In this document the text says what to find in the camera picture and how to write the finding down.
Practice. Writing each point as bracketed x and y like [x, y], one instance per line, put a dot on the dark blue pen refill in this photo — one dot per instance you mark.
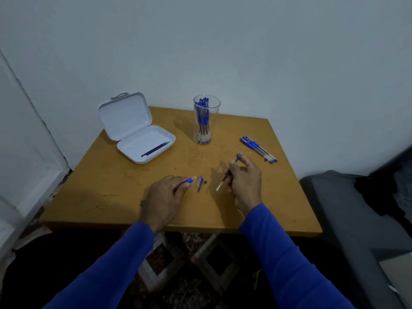
[154, 151]
[161, 147]

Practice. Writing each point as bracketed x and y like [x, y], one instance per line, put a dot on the blue pen cap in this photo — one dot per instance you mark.
[200, 184]

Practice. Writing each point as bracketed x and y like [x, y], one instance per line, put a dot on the person's right hand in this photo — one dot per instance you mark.
[247, 186]

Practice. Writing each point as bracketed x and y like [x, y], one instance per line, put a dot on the person's left hand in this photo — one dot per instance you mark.
[159, 202]

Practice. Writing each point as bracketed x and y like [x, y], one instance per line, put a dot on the person's left forearm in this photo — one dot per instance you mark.
[109, 270]

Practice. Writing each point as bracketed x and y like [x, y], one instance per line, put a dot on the grey sofa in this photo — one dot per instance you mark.
[347, 222]

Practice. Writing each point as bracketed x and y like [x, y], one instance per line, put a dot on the clear plastic cup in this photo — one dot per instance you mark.
[212, 115]

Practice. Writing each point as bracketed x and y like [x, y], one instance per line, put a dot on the blue ballpoint pen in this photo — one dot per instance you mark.
[256, 150]
[262, 150]
[259, 150]
[251, 150]

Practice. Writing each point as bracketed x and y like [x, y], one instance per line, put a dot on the person's right thumb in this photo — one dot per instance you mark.
[234, 167]

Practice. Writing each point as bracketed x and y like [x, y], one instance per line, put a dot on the person's right forearm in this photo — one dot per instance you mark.
[286, 260]

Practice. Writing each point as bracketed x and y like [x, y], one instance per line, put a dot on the white plastic hinged case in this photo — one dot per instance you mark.
[128, 125]

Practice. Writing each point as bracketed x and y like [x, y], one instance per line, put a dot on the blue pen barrel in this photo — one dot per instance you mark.
[190, 181]

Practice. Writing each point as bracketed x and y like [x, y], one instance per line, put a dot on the patterned rug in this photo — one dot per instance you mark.
[199, 273]

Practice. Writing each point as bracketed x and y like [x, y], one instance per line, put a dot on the person's left thumb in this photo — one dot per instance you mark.
[181, 189]

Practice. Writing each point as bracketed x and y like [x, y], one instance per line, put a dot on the white door frame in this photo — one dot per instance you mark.
[29, 176]

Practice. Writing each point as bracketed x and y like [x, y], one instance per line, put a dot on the bunch of blue pens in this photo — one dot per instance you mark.
[203, 122]

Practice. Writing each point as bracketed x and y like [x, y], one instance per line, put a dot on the black cloth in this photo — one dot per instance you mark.
[379, 196]

